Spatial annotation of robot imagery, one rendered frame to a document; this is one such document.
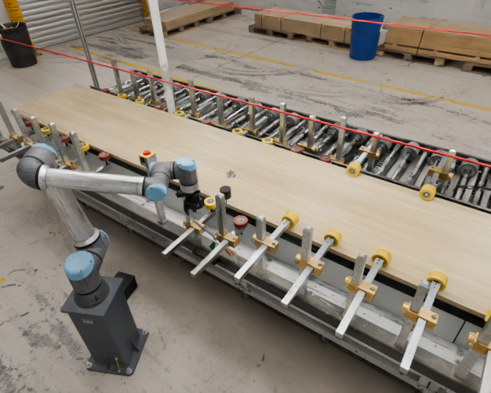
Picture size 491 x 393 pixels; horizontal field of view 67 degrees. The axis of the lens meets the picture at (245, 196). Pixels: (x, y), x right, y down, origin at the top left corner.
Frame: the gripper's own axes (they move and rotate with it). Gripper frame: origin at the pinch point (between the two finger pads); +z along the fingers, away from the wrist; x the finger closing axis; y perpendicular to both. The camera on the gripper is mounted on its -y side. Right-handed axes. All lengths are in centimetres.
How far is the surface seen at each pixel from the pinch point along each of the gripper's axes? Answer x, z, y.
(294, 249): 28, 22, 48
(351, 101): 392, 98, -59
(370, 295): 5, 3, 97
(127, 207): 5, 28, -68
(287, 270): 23, 36, 47
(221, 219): 6.1, -1.0, 15.5
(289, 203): 47, 8, 33
